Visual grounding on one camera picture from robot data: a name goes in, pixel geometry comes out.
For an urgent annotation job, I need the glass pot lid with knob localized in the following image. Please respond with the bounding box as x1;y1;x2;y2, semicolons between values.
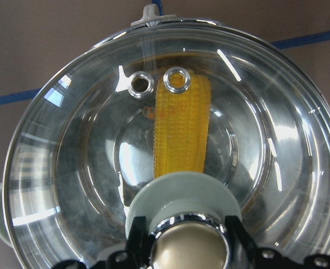
2;20;330;269

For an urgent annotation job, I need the yellow corn cob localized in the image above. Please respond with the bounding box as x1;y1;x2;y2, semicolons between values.
154;67;211;178

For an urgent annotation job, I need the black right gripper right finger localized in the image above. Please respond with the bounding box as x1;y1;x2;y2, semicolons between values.
225;216;258;268

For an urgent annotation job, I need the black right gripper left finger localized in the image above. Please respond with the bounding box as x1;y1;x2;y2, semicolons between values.
125;216;155;268

